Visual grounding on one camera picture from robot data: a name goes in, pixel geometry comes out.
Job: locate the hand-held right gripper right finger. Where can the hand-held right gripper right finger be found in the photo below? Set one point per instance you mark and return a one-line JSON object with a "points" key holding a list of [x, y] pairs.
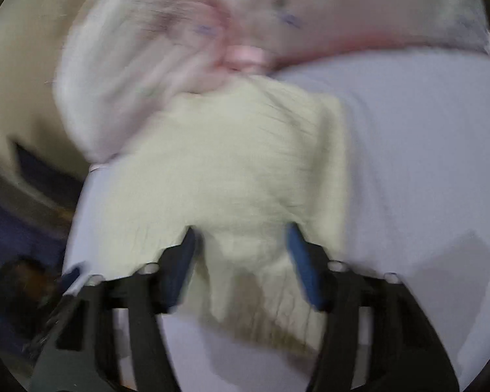
{"points": [[306, 271]]}

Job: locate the white and pink clothes pile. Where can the white and pink clothes pile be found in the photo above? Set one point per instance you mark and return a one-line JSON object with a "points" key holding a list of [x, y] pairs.
{"points": [[212, 28]]}

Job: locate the pale yellow small garment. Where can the pale yellow small garment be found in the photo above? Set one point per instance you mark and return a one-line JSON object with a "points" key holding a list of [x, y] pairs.
{"points": [[237, 179]]}

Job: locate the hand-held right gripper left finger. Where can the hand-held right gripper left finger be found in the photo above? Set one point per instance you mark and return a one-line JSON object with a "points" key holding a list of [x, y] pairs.
{"points": [[179, 271]]}

